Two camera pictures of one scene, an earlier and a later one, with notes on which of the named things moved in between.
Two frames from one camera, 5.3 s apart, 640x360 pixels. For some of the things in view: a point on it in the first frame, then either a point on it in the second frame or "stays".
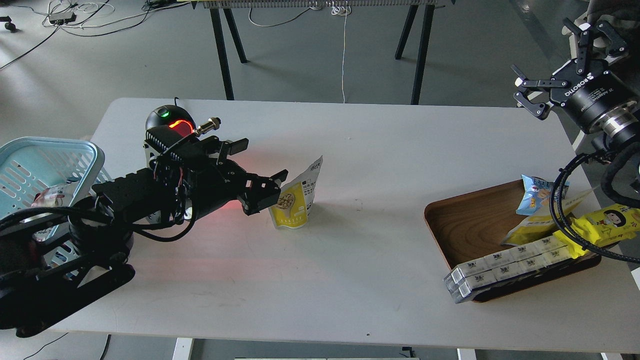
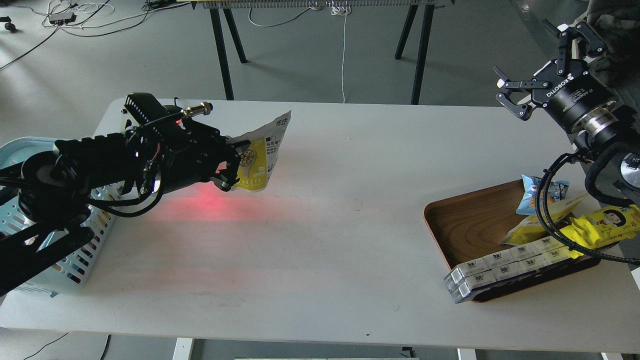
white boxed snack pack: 530,256 stays
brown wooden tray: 469,225 stays
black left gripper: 195,180 → 182,151
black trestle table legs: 220,40 stays
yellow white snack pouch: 296,198 → 258,157
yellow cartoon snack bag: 617,222 stays
